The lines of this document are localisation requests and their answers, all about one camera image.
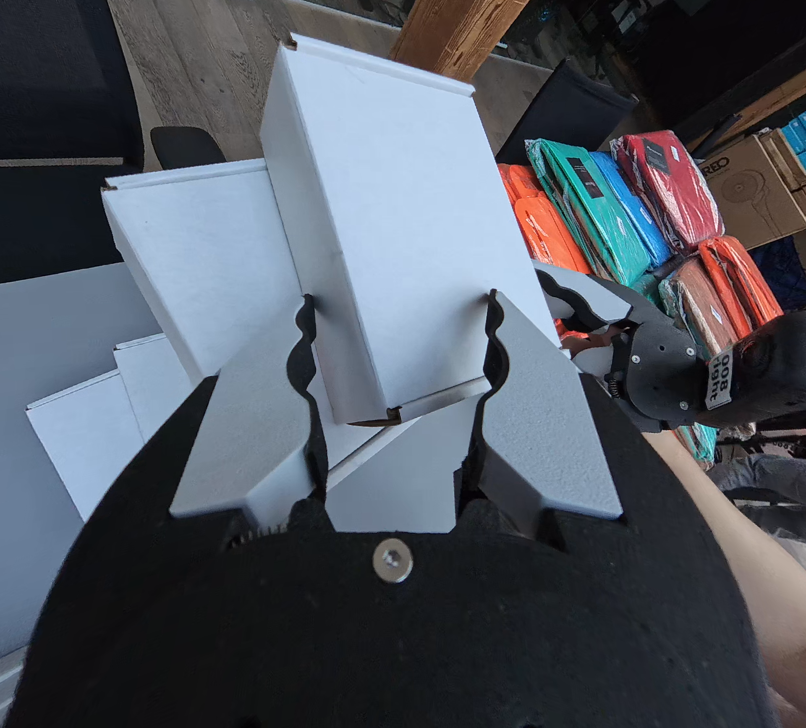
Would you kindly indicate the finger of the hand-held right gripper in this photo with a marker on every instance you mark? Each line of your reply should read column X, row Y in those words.
column 595, row 361
column 592, row 300

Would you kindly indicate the white cardboard box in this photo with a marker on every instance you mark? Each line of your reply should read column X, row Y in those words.
column 201, row 262
column 390, row 205

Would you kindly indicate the teal plastic-wrapped package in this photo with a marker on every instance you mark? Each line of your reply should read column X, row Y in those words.
column 592, row 211

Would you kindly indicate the red plastic-wrapped package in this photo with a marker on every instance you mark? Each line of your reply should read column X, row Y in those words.
column 674, row 186

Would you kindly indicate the teal patterned package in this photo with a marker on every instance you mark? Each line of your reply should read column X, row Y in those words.
column 702, row 444

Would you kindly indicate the brown plastic-wrapped package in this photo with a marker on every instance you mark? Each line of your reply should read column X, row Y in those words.
column 702, row 306

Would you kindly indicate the stack of blue boxes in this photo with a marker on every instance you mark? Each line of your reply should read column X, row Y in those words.
column 796, row 136

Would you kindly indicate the person's right forearm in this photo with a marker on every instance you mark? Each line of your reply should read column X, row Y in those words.
column 743, row 551

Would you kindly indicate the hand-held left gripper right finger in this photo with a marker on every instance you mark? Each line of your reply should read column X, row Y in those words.
column 548, row 444

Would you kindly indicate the blue plastic-wrapped package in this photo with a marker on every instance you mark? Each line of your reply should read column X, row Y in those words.
column 636, row 205

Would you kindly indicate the row of white boxes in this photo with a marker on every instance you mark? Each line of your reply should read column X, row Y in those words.
column 82, row 432

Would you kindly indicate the black mesh chair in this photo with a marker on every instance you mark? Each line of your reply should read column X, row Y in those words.
column 567, row 111

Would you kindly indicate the printed brown carton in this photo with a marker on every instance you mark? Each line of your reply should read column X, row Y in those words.
column 755, row 199

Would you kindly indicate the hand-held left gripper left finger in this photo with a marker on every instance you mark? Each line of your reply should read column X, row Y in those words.
column 252, row 444

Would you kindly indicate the black office chair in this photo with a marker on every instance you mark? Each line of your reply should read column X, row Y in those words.
column 50, row 48

